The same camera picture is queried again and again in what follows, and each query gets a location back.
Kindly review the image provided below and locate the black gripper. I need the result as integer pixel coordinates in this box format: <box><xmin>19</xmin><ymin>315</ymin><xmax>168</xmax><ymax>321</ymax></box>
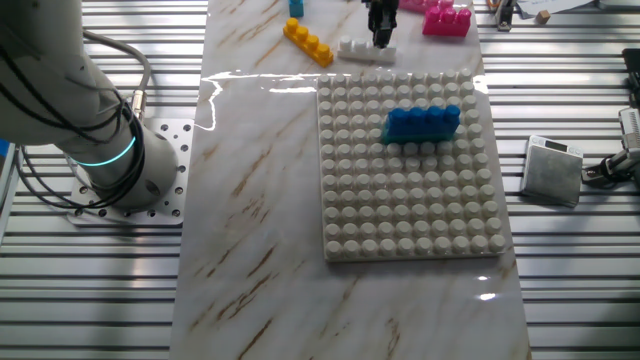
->
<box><xmin>367</xmin><ymin>0</ymin><xmax>400</xmax><ymax>50</ymax></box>

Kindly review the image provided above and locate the white four-stud block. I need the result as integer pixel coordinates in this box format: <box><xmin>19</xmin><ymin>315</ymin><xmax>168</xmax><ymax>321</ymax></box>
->
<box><xmin>337</xmin><ymin>34</ymin><xmax>400</xmax><ymax>65</ymax></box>

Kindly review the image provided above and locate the magenta three-stud block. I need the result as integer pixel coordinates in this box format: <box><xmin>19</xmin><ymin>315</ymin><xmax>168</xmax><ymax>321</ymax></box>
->
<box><xmin>422</xmin><ymin>5</ymin><xmax>473</xmax><ymax>38</ymax></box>

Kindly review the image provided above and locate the blue four-stud block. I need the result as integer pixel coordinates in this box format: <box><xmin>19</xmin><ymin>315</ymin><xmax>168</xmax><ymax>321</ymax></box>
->
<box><xmin>383</xmin><ymin>104</ymin><xmax>462</xmax><ymax>141</ymax></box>

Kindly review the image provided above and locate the orange-yellow four-stud block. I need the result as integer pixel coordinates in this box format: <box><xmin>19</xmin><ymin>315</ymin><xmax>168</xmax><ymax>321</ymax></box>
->
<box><xmin>282</xmin><ymin>17</ymin><xmax>335</xmax><ymax>65</ymax></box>

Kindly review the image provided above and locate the white studded baseplate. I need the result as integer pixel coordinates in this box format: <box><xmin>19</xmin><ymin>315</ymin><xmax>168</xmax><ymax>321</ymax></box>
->
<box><xmin>317</xmin><ymin>68</ymin><xmax>507</xmax><ymax>263</ymax></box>

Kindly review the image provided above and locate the white paper sheet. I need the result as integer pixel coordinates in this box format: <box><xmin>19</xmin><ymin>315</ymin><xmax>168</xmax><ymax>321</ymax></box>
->
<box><xmin>517</xmin><ymin>0</ymin><xmax>601</xmax><ymax>15</ymax></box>

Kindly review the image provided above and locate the silver digital scale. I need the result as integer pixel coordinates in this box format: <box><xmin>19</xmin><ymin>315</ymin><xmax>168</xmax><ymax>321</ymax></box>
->
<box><xmin>519</xmin><ymin>134</ymin><xmax>585</xmax><ymax>209</ymax></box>

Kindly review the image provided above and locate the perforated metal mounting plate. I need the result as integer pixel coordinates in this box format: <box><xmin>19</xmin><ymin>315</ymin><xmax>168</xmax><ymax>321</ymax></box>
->
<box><xmin>67</xmin><ymin>118</ymin><xmax>195</xmax><ymax>227</ymax></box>

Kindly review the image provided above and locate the black box device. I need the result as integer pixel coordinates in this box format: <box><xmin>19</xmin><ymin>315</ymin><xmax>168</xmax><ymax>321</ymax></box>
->
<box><xmin>622</xmin><ymin>47</ymin><xmax>640</xmax><ymax>107</ymax></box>

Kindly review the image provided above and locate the white marble board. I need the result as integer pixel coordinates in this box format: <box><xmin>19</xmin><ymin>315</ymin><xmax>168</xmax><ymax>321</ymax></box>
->
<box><xmin>169</xmin><ymin>0</ymin><xmax>532</xmax><ymax>360</ymax></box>

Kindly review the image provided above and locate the thick grey cable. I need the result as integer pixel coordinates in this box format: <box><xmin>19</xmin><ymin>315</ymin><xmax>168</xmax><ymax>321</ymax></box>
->
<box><xmin>82</xmin><ymin>29</ymin><xmax>153</xmax><ymax>124</ymax></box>

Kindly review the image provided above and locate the small silver camera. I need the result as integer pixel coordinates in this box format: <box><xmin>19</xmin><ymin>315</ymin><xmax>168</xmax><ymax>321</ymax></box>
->
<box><xmin>618</xmin><ymin>107</ymin><xmax>640</xmax><ymax>151</ymax></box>

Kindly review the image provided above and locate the black camera clamp mount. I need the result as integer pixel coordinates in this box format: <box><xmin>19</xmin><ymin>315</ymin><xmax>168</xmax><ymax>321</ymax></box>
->
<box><xmin>581</xmin><ymin>148</ymin><xmax>640</xmax><ymax>190</ymax></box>

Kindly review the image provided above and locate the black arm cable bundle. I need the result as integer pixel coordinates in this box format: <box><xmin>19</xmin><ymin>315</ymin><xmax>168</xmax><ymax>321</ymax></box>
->
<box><xmin>0</xmin><ymin>44</ymin><xmax>147</xmax><ymax>211</ymax></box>

